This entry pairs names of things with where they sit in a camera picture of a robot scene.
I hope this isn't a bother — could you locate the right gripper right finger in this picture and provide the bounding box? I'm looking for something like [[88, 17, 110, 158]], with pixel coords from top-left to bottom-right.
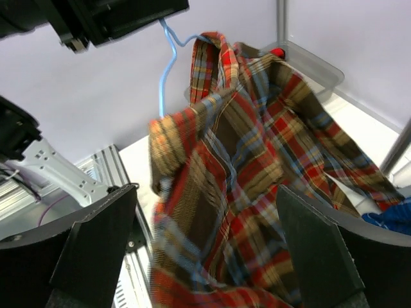
[[276, 185, 410, 307]]

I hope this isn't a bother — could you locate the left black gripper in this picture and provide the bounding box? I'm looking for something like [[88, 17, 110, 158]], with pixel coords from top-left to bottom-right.
[[1, 0, 189, 53]]

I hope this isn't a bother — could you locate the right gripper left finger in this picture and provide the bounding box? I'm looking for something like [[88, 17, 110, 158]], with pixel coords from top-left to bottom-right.
[[1, 185, 137, 307]]

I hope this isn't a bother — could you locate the brown orange plaid shirt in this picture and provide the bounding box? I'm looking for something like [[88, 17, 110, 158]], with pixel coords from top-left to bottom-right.
[[149, 32, 403, 307]]

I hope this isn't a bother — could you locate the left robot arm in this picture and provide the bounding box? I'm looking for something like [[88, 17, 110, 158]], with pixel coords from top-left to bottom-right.
[[1, 1, 189, 207]]

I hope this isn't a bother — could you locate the blue plaid shirt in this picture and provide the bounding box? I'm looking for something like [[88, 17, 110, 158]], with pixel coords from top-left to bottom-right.
[[362, 197, 410, 235]]

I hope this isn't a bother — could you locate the metal clothes rack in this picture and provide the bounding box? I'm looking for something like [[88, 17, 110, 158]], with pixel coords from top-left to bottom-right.
[[380, 119, 411, 176]]

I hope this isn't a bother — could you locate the grey plastic bin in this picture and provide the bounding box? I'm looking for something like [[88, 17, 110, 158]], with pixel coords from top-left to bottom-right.
[[256, 40, 346, 103]]

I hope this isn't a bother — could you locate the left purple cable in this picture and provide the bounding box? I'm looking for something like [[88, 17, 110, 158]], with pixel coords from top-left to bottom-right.
[[38, 192, 70, 227]]

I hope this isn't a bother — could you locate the aluminium mounting rail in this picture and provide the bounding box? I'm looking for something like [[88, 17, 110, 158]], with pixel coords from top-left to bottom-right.
[[1, 146, 152, 307]]

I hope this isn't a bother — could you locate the aluminium frame post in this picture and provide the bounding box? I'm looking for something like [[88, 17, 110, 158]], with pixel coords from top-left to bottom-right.
[[276, 0, 288, 46]]

